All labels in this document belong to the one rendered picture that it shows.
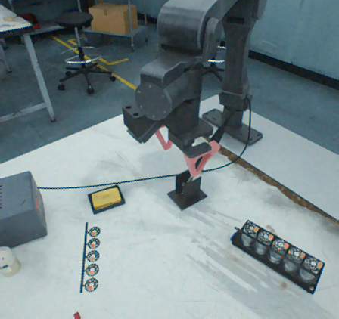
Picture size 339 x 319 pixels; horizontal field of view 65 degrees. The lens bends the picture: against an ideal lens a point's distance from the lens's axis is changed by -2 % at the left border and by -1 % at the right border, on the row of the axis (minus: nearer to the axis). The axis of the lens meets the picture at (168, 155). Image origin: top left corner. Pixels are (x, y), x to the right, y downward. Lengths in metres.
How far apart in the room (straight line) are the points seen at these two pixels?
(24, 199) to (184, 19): 0.43
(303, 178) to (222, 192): 0.22
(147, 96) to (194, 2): 0.15
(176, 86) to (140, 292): 0.36
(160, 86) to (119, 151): 0.45
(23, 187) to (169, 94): 0.37
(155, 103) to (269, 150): 0.51
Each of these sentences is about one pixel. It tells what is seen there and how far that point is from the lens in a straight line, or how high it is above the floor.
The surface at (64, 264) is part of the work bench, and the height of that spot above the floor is 0.75.
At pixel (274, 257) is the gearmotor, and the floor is 0.79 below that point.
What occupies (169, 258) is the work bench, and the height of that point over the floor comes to 0.75.
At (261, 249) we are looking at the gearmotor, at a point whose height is 0.78.
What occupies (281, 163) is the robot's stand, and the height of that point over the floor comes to 0.75.
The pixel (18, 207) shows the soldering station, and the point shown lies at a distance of 0.58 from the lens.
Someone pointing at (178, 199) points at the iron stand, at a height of 0.75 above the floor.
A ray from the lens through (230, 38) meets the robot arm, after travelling 0.68.
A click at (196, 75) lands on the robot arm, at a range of 0.43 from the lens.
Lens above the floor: 1.24
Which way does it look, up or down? 41 degrees down
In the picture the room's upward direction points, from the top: straight up
